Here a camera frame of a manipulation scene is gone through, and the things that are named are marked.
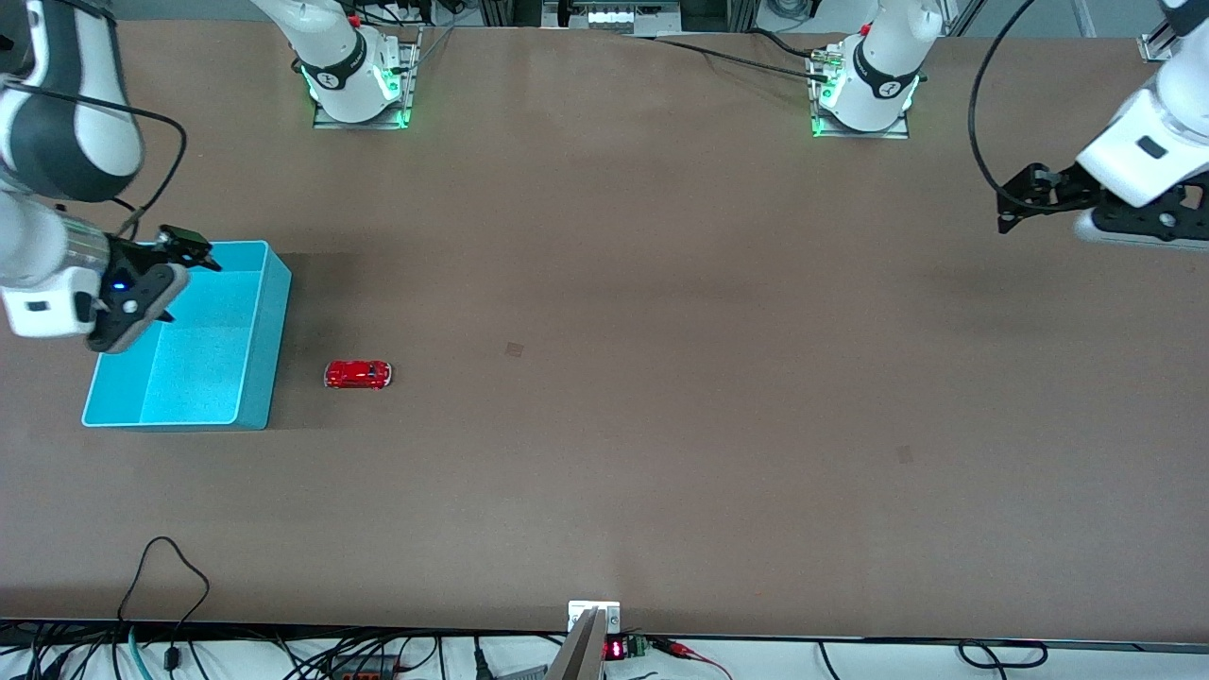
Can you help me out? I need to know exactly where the grey aluminium bar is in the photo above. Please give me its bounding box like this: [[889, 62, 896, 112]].
[[546, 607, 605, 680]]

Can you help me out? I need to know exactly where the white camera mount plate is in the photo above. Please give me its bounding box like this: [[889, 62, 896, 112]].
[[568, 601, 622, 634]]

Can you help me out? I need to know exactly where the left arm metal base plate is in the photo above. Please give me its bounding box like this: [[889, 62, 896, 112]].
[[808, 42, 912, 141]]

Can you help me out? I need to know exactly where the coiled black cable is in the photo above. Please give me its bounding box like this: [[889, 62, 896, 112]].
[[959, 640, 1049, 670]]

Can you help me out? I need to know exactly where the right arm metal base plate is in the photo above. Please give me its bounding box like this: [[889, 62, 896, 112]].
[[312, 26, 421, 130]]

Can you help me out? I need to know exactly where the red wire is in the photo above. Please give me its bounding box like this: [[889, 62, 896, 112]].
[[652, 637, 733, 680]]

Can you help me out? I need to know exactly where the grey device with white lights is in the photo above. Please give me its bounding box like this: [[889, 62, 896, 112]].
[[543, 0, 683, 34]]

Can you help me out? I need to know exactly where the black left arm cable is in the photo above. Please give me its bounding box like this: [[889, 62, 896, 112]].
[[968, 0, 1040, 204]]

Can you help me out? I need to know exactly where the tangled black cable bundle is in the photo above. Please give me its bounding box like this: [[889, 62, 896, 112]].
[[0, 619, 445, 680]]

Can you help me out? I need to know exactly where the long black base cable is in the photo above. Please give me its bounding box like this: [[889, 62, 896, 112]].
[[623, 36, 832, 81]]

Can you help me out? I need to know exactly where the thin looped black cable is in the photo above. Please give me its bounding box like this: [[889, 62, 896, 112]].
[[118, 536, 211, 672]]

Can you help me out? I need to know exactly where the red beetle toy car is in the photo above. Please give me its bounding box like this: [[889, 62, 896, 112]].
[[324, 360, 394, 390]]

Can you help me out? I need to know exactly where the short black base cable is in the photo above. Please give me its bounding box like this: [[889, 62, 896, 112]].
[[751, 28, 825, 60]]

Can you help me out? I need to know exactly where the blue plastic box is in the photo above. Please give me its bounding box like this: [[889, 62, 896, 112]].
[[81, 240, 293, 432]]

